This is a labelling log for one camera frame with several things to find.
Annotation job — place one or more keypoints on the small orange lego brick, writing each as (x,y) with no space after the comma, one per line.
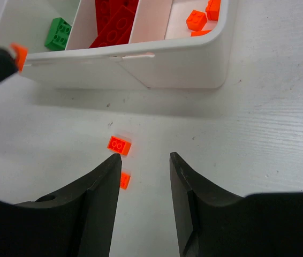
(212,9)
(124,180)
(196,20)
(200,33)
(119,145)
(21,55)

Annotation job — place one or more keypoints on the green duplo brick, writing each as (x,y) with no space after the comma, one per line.
(58,35)

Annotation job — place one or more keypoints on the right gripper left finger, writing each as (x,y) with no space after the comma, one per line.
(75,220)

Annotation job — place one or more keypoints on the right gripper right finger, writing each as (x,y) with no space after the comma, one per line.
(211,221)

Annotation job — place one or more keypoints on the red curved duplo brick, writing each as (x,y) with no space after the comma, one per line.
(105,9)

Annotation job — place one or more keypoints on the white three-compartment plastic bin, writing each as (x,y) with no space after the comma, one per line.
(160,54)

